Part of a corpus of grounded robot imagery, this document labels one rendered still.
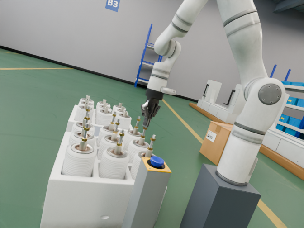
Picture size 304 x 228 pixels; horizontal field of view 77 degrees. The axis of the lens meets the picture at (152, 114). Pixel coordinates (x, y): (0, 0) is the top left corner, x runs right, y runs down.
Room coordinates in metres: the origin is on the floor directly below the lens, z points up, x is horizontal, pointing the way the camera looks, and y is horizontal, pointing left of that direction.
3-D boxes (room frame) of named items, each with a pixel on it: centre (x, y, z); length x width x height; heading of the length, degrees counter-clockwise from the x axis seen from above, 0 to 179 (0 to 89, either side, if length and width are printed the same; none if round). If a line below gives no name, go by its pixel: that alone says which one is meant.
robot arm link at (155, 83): (0.78, 0.00, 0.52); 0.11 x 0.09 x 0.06; 62
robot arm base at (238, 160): (0.59, -0.30, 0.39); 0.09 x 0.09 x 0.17; 9
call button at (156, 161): (0.50, -0.05, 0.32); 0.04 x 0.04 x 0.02
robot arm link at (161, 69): (0.79, 0.00, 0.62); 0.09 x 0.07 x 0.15; 118
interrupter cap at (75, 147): (0.60, 0.19, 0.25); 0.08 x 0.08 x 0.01
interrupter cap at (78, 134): (0.70, 0.23, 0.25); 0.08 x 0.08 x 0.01
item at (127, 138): (0.90, 0.05, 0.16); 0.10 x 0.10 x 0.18
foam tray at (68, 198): (0.75, 0.12, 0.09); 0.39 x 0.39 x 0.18; 21
